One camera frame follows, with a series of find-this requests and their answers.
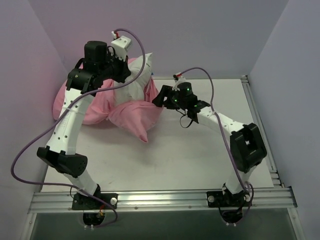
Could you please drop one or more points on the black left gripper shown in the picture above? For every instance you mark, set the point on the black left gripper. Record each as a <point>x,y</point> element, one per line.
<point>122,70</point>

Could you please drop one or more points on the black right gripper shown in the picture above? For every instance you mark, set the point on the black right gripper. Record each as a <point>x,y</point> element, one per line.
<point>166,97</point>

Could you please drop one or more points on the pink floral pillowcase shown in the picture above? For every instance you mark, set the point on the pink floral pillowcase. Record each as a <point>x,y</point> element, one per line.
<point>135,116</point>

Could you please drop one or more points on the white pillow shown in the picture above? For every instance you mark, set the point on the white pillow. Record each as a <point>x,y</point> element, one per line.
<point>136,90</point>

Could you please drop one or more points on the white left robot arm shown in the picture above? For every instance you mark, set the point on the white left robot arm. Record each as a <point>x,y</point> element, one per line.
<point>60,151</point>

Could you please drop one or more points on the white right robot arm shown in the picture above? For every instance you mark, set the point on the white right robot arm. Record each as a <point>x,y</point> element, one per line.
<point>244,143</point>

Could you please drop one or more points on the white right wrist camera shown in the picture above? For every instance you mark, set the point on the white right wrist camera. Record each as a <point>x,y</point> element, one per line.
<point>178,78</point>

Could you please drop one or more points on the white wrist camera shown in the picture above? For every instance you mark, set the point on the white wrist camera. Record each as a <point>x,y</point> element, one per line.
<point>121,46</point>
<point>178,78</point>

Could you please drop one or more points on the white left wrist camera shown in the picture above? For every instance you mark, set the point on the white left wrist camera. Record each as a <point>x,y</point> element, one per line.
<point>121,46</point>

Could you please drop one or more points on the aluminium back rail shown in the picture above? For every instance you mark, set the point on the aluminium back rail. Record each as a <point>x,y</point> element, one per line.
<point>243,78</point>

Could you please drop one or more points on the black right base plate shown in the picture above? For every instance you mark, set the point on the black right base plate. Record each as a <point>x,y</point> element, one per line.
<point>225,200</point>

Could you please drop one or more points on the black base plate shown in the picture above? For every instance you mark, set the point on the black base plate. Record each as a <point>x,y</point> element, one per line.
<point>225,200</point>
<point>100,203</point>

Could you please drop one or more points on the aluminium front rail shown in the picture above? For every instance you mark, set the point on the aluminium front rail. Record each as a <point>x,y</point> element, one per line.
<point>157,201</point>

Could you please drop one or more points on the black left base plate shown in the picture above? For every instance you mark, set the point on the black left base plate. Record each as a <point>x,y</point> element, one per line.
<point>100,203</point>

